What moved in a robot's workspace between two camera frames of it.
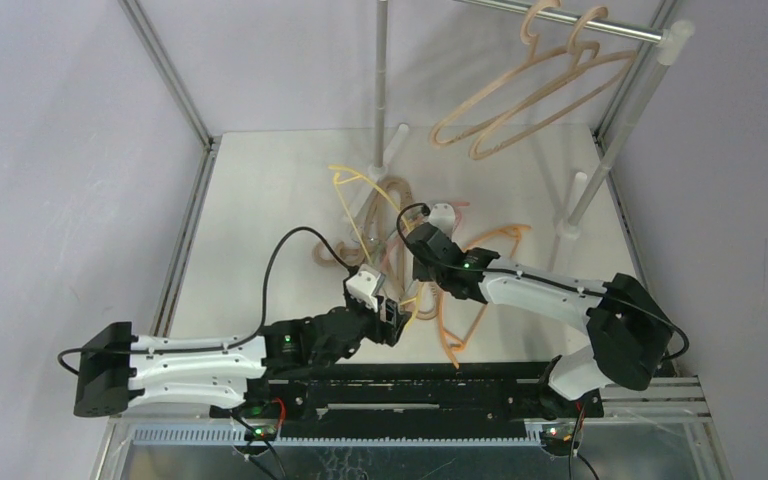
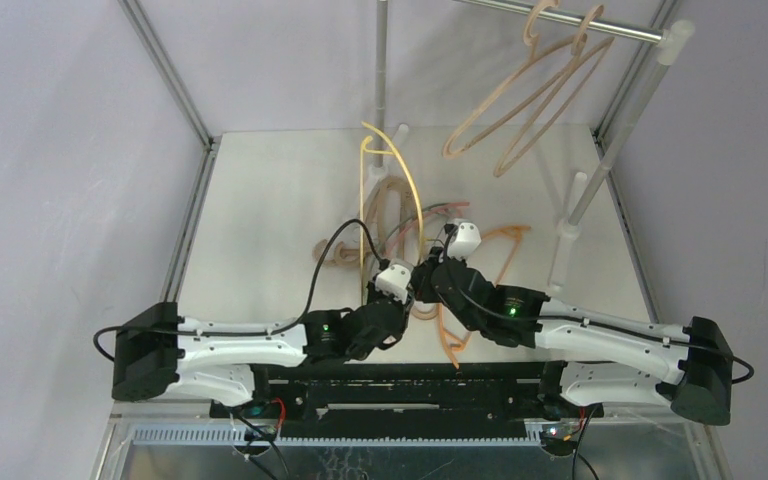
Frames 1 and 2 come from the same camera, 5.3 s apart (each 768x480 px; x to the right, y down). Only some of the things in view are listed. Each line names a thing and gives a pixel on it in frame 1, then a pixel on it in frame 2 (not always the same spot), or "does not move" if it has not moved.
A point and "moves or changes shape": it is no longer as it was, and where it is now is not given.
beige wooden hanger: [585, 55] moves or changes shape
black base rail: [414, 390] does not move
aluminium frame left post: [180, 91] does not move
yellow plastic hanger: [343, 174] -> [363, 152]
